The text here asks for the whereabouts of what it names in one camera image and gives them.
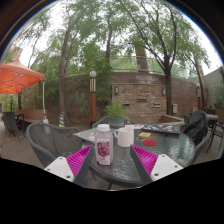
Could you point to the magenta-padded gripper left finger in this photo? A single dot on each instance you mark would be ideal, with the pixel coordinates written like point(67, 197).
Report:
point(78, 160)

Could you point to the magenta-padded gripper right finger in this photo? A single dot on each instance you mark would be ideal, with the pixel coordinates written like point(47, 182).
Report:
point(146, 159)

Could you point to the purple juice bottle white cap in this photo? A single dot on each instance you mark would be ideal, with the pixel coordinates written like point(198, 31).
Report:
point(104, 148)

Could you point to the flat round red coaster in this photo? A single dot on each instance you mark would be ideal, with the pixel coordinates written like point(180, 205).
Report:
point(150, 143)

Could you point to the small yellow card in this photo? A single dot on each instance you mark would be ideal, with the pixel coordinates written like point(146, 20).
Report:
point(144, 135)

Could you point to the grey laptop with stickers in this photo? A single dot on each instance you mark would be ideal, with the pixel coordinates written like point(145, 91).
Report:
point(83, 134)

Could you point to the white mug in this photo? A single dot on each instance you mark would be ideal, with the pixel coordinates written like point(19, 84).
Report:
point(126, 137)

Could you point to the grey wicker armchair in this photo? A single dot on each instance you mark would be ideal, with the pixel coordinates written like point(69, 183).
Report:
point(46, 140)

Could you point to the blue yellow striped cone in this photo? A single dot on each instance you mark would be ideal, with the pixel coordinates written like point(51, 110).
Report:
point(62, 120)

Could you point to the green plant in blue pot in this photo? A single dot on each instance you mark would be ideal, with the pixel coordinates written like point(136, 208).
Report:
point(116, 113)

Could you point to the grey chair under jacket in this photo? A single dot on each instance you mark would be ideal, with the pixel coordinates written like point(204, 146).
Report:
point(201, 151)

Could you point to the green leafy tree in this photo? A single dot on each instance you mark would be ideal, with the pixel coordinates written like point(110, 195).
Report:
point(167, 91)
point(108, 43)
point(62, 83)

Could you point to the black metal chair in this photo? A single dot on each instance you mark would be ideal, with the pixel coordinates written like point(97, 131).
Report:
point(218, 133)

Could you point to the group of dark patio chairs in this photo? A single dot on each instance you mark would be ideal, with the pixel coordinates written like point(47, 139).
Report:
point(11, 122)

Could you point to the small round dark table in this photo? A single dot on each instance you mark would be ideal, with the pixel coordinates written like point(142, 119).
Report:
point(213, 117)

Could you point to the orange canopy tent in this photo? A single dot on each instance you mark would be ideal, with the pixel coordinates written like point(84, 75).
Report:
point(16, 76)

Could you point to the grey wall box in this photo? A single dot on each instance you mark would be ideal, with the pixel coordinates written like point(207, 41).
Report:
point(175, 108)

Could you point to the wooden lamp post white globe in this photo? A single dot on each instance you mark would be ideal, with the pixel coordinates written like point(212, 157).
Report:
point(92, 103)

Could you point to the black wall lantern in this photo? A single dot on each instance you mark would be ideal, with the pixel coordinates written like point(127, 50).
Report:
point(116, 90)
point(163, 92)

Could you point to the short wooden lamp post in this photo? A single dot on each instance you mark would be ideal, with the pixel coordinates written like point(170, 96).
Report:
point(199, 96)

